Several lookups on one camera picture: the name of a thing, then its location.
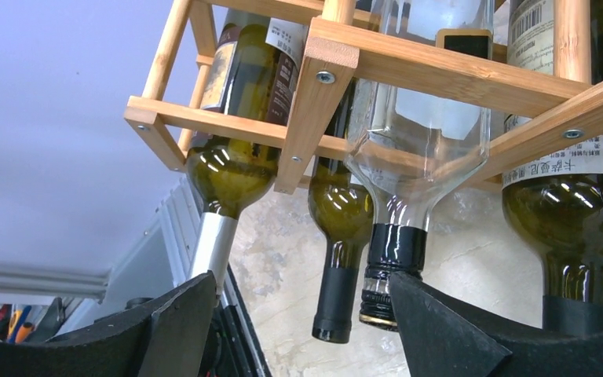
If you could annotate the green wine bottle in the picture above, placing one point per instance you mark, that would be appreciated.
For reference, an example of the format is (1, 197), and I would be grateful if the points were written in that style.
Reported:
(253, 76)

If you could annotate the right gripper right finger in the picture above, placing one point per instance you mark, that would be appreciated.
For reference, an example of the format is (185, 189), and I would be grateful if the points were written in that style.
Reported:
(444, 336)

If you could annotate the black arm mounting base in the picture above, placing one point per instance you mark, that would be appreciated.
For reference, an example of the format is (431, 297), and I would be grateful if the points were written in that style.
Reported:
(232, 347)

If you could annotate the clear liquor bottle black cap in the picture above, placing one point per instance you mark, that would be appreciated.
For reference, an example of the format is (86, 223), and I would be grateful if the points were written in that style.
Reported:
(409, 148)

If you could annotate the aluminium frame rails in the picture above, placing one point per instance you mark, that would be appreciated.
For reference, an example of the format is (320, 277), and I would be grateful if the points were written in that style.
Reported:
(159, 261)

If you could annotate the dark labelled wine bottle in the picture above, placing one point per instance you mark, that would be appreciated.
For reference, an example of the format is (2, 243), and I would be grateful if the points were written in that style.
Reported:
(555, 203)

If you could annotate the dark bottle in lower rack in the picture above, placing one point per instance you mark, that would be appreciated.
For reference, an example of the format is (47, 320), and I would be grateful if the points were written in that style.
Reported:
(342, 209)

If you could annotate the colourful tools outside cell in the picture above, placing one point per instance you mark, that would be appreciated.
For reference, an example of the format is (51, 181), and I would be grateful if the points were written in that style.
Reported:
(31, 323)

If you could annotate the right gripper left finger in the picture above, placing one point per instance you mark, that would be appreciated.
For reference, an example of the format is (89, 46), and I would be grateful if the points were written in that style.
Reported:
(162, 337)

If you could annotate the wooden wine rack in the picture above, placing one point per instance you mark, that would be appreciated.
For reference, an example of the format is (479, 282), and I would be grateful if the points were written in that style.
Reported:
(341, 46)

